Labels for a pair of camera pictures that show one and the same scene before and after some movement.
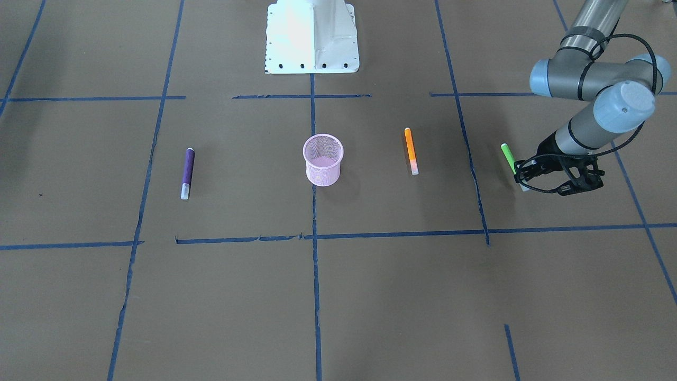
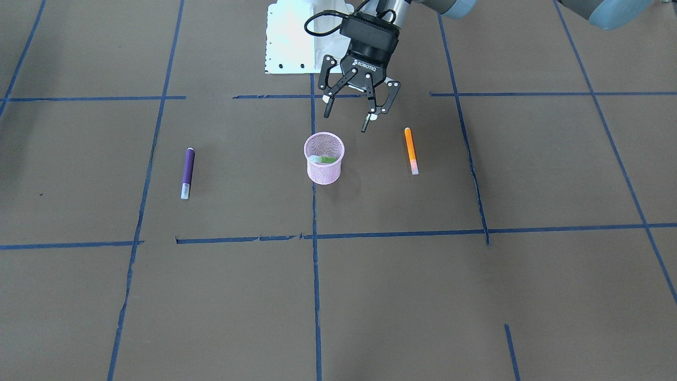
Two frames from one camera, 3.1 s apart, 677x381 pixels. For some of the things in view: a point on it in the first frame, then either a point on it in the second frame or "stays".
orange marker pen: (411, 154) stays
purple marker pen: (188, 175) stays
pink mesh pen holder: (323, 153) stays
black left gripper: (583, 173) -> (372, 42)
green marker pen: (509, 156) -> (322, 159)
